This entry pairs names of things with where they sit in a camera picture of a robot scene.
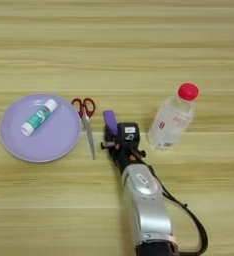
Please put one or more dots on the purple round plate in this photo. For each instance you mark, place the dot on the purple round plate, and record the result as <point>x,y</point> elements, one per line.
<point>54,141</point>

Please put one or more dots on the green white glue stick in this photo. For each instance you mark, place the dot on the green white glue stick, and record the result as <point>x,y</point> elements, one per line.
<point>39,117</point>

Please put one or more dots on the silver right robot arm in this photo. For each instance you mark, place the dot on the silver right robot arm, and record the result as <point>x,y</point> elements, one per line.
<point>149,206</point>

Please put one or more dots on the purple eraser block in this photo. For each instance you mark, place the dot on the purple eraser block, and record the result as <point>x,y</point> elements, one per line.
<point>110,120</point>

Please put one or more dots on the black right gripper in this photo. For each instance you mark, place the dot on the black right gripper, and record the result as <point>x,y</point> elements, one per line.
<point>125,156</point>

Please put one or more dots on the clear bottle red cap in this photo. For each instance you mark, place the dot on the clear bottle red cap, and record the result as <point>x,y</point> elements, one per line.
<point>172,118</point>

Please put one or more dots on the black box white label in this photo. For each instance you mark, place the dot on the black box white label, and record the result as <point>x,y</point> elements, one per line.
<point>129,132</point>

